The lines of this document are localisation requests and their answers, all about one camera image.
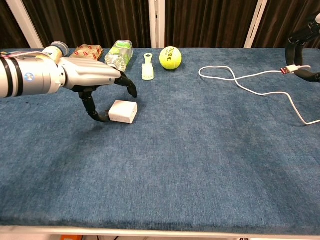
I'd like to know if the clear green-label water bottle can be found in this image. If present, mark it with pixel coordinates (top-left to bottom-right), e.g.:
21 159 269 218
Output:
104 39 134 73

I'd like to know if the blue fabric table cloth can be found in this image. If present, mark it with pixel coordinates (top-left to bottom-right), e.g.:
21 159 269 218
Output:
0 47 320 236

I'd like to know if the yellow tennis ball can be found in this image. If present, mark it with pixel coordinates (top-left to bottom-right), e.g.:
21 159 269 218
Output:
159 46 183 71

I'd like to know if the cream mayonnaise squeeze bottle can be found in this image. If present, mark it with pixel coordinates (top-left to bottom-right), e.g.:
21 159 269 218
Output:
41 41 70 63

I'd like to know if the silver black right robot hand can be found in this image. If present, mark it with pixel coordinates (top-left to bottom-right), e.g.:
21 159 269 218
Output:
285 13 320 84

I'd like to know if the pale green clip tool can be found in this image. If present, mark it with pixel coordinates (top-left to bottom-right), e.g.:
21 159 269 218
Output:
141 52 156 82

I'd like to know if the white upright frame post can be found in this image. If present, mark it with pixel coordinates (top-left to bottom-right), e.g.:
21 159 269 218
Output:
148 0 166 49

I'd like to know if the dark pleated curtain panel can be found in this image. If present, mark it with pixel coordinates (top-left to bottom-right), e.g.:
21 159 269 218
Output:
251 0 320 49
0 0 31 50
164 0 258 49
21 0 152 49

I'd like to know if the brown red-printed snack packet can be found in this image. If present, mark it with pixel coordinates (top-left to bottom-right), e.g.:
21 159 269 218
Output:
68 44 105 62

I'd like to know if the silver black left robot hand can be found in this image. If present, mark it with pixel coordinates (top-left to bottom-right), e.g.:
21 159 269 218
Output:
58 57 138 123

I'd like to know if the white slanted frame post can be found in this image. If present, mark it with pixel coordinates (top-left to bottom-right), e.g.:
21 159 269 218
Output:
5 0 45 49
243 0 268 49

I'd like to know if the white USB cable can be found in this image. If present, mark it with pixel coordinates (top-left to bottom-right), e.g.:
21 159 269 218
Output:
198 65 320 126

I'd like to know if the white power adapter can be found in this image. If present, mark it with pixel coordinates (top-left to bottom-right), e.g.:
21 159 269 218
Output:
108 99 139 125

